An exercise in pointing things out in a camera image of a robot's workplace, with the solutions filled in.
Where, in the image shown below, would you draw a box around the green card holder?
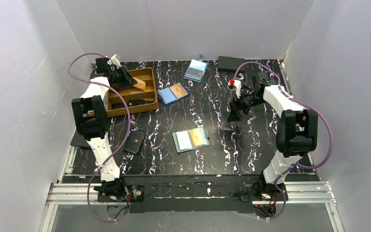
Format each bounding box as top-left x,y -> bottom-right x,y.
172,127 -> 210,153

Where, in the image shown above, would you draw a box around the small black wallet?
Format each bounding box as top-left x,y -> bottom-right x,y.
123,130 -> 145,154

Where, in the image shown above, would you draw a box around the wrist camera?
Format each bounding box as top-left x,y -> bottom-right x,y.
107,54 -> 121,69
227,79 -> 242,99

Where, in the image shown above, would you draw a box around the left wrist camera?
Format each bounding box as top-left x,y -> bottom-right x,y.
107,54 -> 121,69

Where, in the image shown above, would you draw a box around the black box at back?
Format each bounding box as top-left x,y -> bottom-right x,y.
217,56 -> 246,73

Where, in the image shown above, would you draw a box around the blue card holder grey card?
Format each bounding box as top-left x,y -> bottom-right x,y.
184,59 -> 208,83

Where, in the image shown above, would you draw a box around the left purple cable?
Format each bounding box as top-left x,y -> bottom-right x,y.
67,53 -> 132,223

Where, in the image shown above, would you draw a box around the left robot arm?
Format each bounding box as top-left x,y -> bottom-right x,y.
72,55 -> 137,182

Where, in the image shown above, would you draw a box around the aluminium frame rail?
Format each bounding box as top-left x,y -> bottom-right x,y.
40,181 -> 344,232

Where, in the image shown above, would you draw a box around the orange card in tray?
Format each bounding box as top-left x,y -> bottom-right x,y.
119,90 -> 147,98

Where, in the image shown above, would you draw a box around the black cards in tray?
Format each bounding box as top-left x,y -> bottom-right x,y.
111,99 -> 153,110

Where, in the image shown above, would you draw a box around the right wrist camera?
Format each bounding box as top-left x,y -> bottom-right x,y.
227,79 -> 242,99

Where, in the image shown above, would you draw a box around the woven brown organizer tray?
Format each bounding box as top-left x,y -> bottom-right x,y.
106,67 -> 159,117

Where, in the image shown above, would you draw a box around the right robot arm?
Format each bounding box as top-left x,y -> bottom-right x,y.
227,78 -> 318,186

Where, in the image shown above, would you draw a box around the orange vip card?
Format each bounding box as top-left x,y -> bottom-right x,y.
133,78 -> 147,90
189,128 -> 207,147

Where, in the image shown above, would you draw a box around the black wallet at left edge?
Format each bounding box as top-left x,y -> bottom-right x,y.
70,131 -> 90,149

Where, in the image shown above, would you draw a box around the blue card holder orange card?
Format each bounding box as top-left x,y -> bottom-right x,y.
158,83 -> 189,106

